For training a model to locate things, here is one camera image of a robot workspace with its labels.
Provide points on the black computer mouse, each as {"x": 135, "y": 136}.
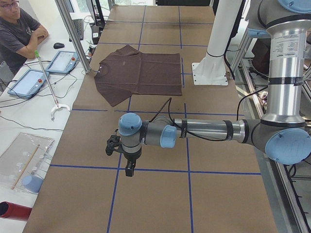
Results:
{"x": 58, "y": 45}

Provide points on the red cylinder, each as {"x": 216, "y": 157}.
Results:
{"x": 14, "y": 211}

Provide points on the dark brown t-shirt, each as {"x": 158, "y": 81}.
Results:
{"x": 128, "y": 71}

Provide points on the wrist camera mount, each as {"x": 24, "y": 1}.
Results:
{"x": 113, "y": 144}

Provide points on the seated man grey shirt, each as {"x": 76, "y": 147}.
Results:
{"x": 20, "y": 35}

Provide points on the blue plastic cup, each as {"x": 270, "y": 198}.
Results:
{"x": 32, "y": 183}

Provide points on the white camera pole base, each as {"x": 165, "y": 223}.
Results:
{"x": 211, "y": 70}

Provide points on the near blue teach pendant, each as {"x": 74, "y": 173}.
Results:
{"x": 28, "y": 85}

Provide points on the clear plastic bag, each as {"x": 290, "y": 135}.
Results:
{"x": 27, "y": 155}

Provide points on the far blue teach pendant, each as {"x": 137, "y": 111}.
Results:
{"x": 63, "y": 62}

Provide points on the blue teach pendant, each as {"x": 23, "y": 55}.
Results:
{"x": 28, "y": 85}
{"x": 63, "y": 62}

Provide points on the black keyboard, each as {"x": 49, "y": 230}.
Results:
{"x": 79, "y": 27}

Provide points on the aluminium frame rail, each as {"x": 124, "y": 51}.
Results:
{"x": 280, "y": 132}

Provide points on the reacher grabber stick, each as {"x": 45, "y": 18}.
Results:
{"x": 58, "y": 105}

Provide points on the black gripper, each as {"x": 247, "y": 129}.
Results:
{"x": 131, "y": 158}

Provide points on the aluminium frame post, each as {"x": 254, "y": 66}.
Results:
{"x": 65, "y": 15}

